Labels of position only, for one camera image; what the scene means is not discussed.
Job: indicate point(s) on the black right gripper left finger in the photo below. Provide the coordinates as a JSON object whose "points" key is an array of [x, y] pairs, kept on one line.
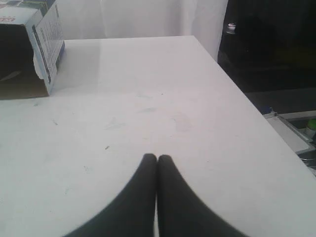
{"points": [[132, 212]]}

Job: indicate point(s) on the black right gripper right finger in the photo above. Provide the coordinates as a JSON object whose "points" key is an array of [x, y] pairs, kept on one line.
{"points": [[181, 213]]}

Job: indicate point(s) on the printed cardboard box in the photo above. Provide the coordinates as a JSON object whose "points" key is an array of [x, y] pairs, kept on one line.
{"points": [[31, 48]]}

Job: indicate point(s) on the metal framed side shelf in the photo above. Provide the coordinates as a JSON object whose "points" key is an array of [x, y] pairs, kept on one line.
{"points": [[293, 129]]}

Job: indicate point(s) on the white backdrop curtain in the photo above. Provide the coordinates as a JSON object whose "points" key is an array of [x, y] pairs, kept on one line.
{"points": [[106, 19]]}

